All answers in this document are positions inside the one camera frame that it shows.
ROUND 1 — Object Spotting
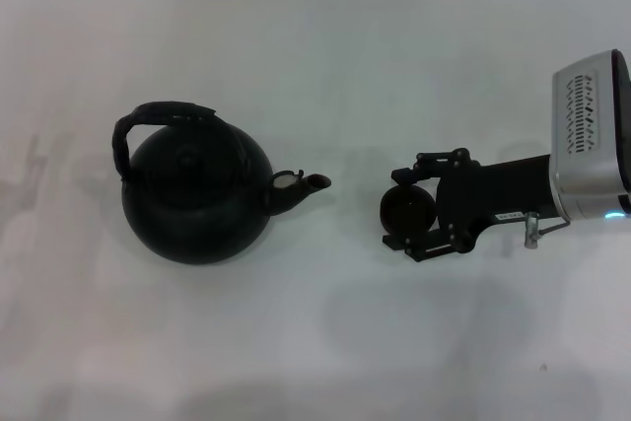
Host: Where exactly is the silver vented wrist camera box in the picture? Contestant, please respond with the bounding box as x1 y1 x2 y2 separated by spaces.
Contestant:
550 47 631 196

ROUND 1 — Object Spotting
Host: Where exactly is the black round teapot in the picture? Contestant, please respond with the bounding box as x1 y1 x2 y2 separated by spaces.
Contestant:
111 100 332 266

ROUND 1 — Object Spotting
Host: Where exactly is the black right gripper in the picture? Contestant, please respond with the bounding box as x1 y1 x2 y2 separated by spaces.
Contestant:
381 147 564 263

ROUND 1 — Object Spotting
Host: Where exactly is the silver plug with grey cable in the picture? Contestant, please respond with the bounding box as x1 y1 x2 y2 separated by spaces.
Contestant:
523 212 569 250

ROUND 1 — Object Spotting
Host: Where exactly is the dark brown teacup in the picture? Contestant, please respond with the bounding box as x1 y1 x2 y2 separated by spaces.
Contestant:
379 185 438 236

